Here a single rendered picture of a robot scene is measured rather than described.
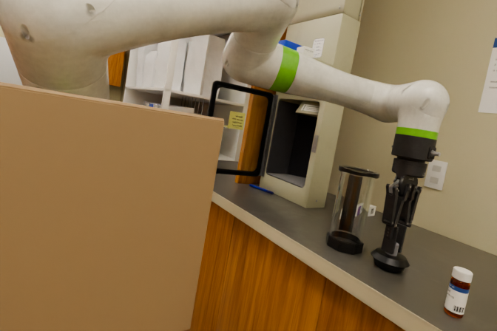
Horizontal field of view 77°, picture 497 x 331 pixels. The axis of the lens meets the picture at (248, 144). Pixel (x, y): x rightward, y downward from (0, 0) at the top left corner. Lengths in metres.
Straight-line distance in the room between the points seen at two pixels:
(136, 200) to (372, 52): 1.50
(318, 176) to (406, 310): 0.68
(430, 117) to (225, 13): 0.52
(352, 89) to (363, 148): 0.81
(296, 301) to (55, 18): 0.86
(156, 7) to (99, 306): 0.42
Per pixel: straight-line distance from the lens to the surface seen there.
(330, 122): 1.29
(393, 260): 0.88
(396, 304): 0.76
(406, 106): 0.84
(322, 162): 1.29
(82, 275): 0.42
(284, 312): 1.04
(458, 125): 1.46
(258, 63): 0.76
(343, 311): 0.88
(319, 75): 0.82
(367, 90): 0.89
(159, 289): 0.46
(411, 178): 0.87
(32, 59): 0.52
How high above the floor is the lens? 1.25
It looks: 5 degrees down
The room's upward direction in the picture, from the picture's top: 10 degrees clockwise
